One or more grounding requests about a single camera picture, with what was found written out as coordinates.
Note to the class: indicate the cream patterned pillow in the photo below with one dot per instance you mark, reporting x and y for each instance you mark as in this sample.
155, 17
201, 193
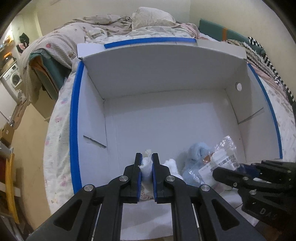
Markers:
145, 17

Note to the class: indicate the white patterned bed sheet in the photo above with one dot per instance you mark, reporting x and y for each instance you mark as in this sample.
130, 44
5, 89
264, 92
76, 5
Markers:
56, 159

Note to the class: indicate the yellow chair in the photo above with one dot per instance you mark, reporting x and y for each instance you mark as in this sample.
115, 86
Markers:
10, 193

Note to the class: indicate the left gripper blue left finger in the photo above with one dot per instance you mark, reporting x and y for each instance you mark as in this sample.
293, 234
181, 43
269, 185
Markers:
94, 213

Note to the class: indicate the pink sheet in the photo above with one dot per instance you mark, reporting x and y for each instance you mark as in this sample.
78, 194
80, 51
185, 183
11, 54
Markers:
191, 28

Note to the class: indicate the light blue fluffy scrunchie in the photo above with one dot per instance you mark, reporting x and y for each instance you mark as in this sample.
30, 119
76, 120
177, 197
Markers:
194, 162

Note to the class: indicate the brown patterned knit blanket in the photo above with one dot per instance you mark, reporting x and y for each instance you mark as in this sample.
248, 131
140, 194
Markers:
253, 58

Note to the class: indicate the black white striped garment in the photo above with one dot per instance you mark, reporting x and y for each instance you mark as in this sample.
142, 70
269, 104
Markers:
277, 78

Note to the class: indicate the beige floral quilt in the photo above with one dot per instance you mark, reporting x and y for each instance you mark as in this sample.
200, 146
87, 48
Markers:
61, 44

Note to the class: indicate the clear plastic labelled bag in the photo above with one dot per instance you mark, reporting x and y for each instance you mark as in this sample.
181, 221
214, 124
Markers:
224, 156

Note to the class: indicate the cardboard box on floor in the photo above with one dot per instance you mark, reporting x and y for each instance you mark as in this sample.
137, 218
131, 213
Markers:
7, 133

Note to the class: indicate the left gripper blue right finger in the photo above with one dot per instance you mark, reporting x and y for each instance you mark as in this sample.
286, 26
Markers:
198, 213

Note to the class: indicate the beige floral scrunchie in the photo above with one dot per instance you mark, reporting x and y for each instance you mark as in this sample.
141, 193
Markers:
146, 194

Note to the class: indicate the cream ruffled scrunchie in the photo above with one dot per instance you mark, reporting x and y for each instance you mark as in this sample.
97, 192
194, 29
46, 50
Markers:
146, 169

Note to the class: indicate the blue and white cardboard box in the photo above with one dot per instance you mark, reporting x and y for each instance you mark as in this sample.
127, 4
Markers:
164, 94

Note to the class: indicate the white washing machine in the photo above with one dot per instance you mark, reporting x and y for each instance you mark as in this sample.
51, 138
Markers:
12, 77

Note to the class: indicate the black hanging clothes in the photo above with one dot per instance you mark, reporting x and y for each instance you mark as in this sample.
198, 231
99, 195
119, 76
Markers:
24, 43

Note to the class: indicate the teal sofa bed frame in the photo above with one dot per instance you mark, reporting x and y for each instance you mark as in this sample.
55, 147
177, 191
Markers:
221, 33

